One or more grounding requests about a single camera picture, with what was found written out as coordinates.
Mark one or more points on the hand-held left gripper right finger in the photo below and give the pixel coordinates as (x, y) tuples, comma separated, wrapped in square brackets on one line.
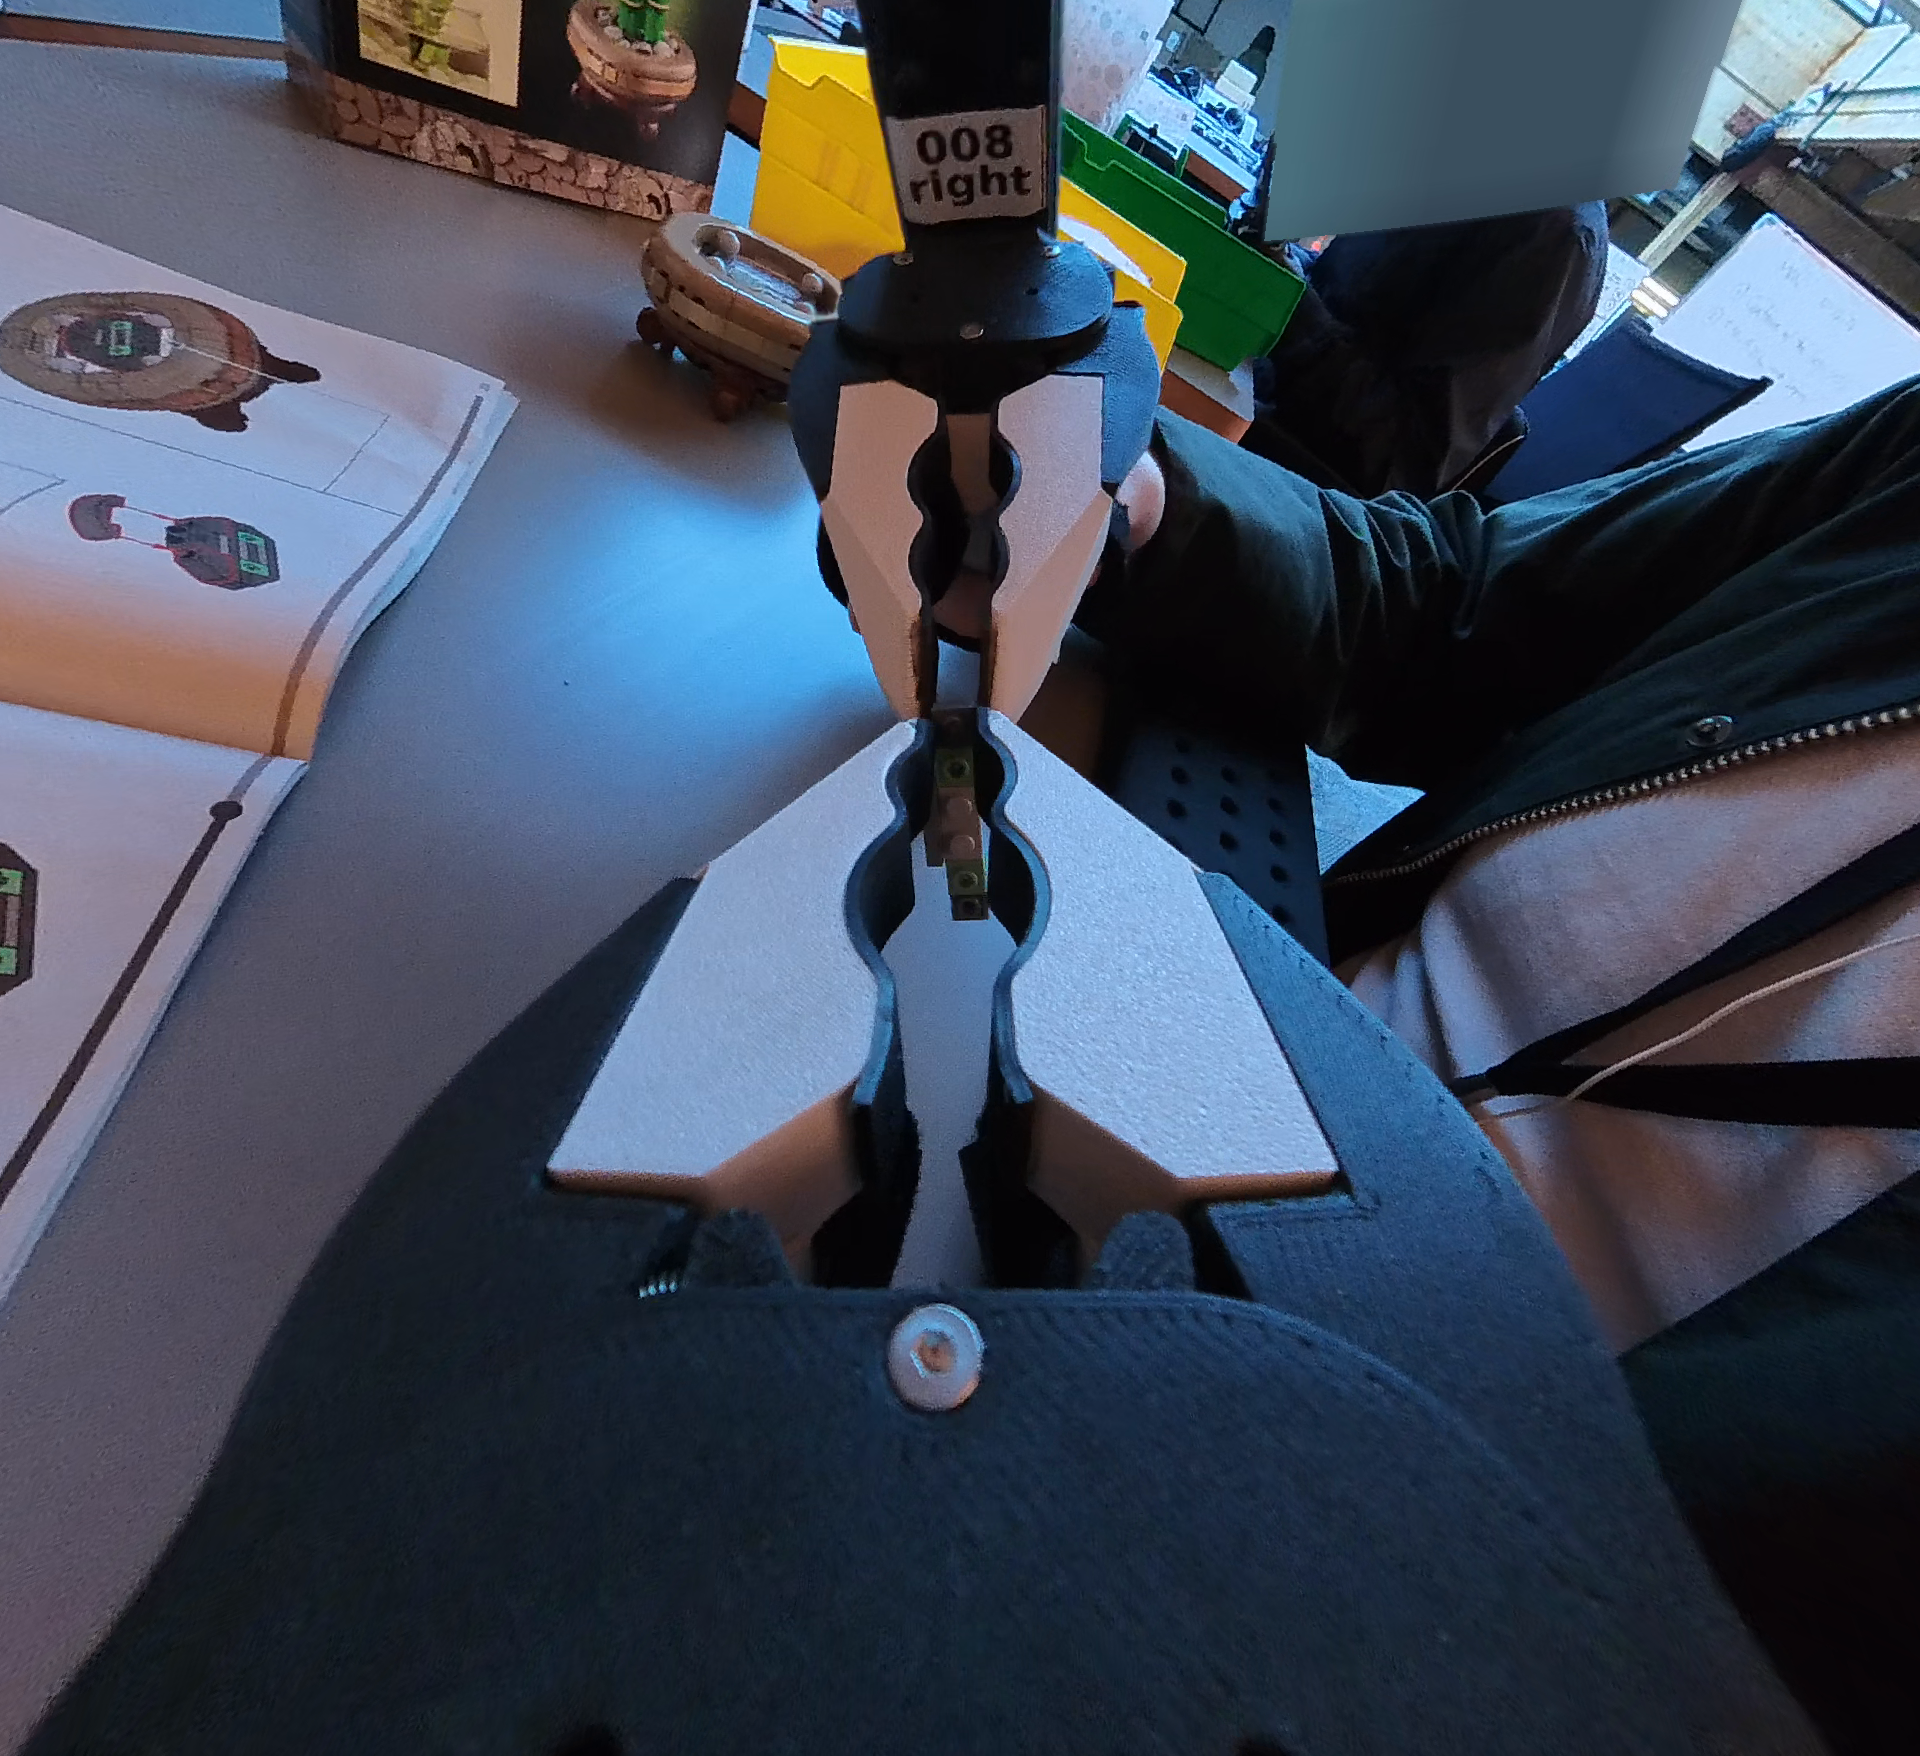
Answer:
[(1170, 1037)]

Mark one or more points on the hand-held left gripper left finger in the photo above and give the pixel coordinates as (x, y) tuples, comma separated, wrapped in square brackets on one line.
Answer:
[(721, 1037)]

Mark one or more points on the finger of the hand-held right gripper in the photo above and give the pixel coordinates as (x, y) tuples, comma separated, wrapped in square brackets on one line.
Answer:
[(1064, 497), (870, 497)]

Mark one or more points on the tan brick-built pot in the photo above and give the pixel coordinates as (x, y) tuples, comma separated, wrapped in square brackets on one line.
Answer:
[(721, 300)]

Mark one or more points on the dark brick with green tile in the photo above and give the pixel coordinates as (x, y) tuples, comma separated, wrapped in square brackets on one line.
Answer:
[(961, 826)]

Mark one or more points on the person's right hand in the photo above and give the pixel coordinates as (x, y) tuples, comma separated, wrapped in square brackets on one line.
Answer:
[(1143, 510)]

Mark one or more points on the white patterned sheet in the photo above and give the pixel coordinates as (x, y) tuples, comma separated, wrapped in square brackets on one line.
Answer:
[(1119, 31)]

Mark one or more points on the black perforated chair part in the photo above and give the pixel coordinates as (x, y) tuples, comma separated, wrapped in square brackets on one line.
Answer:
[(1223, 826)]

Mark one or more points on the yellow parts bin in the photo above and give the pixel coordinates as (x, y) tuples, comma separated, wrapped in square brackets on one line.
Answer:
[(819, 167)]

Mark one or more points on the green parts bin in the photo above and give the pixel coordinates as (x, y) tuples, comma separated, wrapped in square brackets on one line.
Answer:
[(1215, 270)]

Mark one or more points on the person in dark jacket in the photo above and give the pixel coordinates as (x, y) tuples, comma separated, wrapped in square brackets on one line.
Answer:
[(1650, 960)]

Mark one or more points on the black chair back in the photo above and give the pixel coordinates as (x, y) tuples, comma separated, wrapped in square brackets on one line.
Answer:
[(1620, 406)]

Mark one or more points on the open instruction booklet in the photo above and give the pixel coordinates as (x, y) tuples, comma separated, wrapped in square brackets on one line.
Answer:
[(150, 586)]

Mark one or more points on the whiteboard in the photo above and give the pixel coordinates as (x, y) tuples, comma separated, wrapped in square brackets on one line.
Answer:
[(1801, 316)]

